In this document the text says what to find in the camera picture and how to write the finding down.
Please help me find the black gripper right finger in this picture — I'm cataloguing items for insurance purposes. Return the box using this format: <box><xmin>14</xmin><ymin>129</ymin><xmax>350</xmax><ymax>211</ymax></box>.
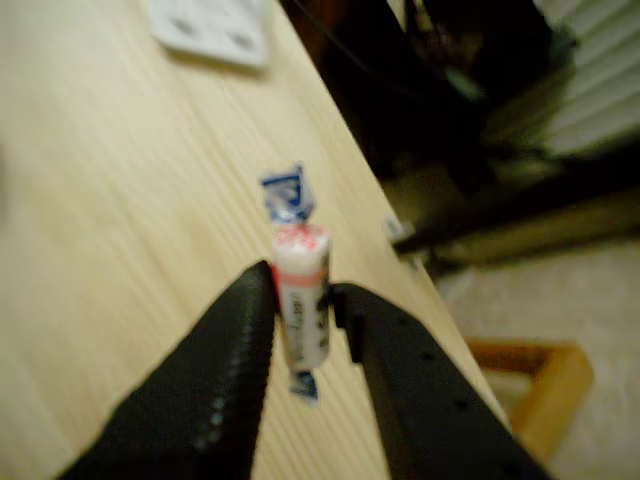
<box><xmin>332</xmin><ymin>283</ymin><xmax>551</xmax><ymax>480</ymax></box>

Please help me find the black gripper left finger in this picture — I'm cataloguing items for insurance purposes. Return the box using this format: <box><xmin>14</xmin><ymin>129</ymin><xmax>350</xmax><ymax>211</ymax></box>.
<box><xmin>59</xmin><ymin>259</ymin><xmax>279</xmax><ymax>480</ymax></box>

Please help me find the white red blue candy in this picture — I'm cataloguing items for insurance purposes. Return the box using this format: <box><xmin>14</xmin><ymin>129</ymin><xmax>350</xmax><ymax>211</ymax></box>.
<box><xmin>258</xmin><ymin>160</ymin><xmax>334</xmax><ymax>404</ymax></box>

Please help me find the white lamp base with knobs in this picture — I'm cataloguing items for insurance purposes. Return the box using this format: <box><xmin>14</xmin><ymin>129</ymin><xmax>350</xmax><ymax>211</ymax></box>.
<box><xmin>149</xmin><ymin>0</ymin><xmax>271</xmax><ymax>69</ymax></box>

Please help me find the white ribbed radiator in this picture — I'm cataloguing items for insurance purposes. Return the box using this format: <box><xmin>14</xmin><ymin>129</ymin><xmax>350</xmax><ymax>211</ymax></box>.
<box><xmin>479</xmin><ymin>0</ymin><xmax>640</xmax><ymax>156</ymax></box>

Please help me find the wooden frame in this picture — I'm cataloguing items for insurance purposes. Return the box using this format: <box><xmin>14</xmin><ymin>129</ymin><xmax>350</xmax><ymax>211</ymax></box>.
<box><xmin>464</xmin><ymin>339</ymin><xmax>594</xmax><ymax>461</ymax></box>

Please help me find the silver metal clamp bracket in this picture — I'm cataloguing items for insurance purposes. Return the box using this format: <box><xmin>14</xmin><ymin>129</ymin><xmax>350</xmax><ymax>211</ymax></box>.
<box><xmin>382</xmin><ymin>215</ymin><xmax>417</xmax><ymax>242</ymax></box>

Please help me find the dark camera stand arm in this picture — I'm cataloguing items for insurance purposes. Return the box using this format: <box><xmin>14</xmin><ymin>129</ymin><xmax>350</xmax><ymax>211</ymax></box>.
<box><xmin>392</xmin><ymin>184</ymin><xmax>640</xmax><ymax>266</ymax></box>

